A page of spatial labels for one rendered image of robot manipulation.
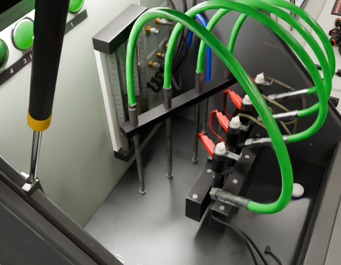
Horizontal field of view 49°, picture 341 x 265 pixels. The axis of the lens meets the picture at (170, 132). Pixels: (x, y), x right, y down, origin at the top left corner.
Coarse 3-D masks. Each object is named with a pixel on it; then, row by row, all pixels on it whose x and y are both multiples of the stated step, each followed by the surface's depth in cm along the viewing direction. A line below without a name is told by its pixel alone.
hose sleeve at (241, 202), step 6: (216, 192) 65; (222, 192) 64; (228, 192) 63; (216, 198) 65; (222, 198) 63; (228, 198) 62; (234, 198) 61; (240, 198) 60; (246, 198) 59; (234, 204) 61; (240, 204) 59; (246, 204) 58
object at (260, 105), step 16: (144, 16) 55; (160, 16) 52; (176, 16) 49; (208, 32) 47; (128, 48) 65; (224, 48) 46; (128, 64) 68; (128, 80) 72; (240, 80) 45; (128, 96) 75; (256, 96) 44; (272, 128) 45; (288, 160) 46; (288, 176) 47; (288, 192) 48; (256, 208) 56; (272, 208) 53
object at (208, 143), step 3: (204, 138) 79; (207, 138) 79; (204, 141) 78; (207, 141) 78; (210, 141) 78; (204, 144) 79; (207, 144) 78; (210, 144) 77; (213, 144) 78; (207, 147) 78; (210, 147) 77; (213, 147) 77; (210, 150) 77; (210, 153) 77
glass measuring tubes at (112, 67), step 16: (128, 16) 75; (112, 32) 72; (128, 32) 74; (96, 48) 72; (112, 48) 71; (112, 64) 75; (144, 64) 87; (112, 80) 78; (144, 80) 90; (112, 96) 83; (144, 96) 93; (112, 112) 85; (128, 112) 89; (144, 112) 97; (112, 128) 88; (112, 144) 93; (128, 144) 94; (128, 160) 95
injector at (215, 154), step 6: (216, 156) 73; (222, 156) 73; (216, 162) 75; (222, 162) 75; (216, 168) 76; (222, 168) 76; (228, 168) 76; (216, 174) 78; (222, 174) 77; (216, 180) 80; (216, 186) 81; (210, 198) 86; (210, 204) 87
